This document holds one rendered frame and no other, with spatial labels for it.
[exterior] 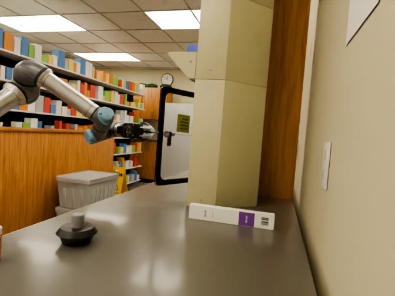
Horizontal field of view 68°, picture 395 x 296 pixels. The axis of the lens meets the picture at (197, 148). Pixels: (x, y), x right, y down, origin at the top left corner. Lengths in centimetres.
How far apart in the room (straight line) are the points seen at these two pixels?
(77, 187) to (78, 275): 268
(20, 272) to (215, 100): 77
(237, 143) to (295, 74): 49
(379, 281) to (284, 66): 116
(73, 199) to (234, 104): 252
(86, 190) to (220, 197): 228
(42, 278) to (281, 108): 114
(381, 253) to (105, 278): 44
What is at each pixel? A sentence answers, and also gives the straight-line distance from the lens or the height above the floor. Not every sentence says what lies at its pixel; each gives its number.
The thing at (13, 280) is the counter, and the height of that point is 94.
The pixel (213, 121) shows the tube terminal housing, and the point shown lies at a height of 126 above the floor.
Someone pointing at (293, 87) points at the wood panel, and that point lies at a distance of 144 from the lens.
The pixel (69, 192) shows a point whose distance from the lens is 337.
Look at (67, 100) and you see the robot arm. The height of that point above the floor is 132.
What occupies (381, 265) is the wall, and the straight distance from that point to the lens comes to 42.
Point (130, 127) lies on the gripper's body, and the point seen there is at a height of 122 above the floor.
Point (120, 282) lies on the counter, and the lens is 59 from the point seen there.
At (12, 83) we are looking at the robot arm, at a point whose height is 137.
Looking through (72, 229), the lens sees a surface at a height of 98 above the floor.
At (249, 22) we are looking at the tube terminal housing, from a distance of 119.
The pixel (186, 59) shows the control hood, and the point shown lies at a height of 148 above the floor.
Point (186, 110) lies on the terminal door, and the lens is 128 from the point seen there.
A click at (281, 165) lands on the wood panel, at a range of 142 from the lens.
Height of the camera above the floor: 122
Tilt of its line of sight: 3 degrees down
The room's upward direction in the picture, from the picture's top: 4 degrees clockwise
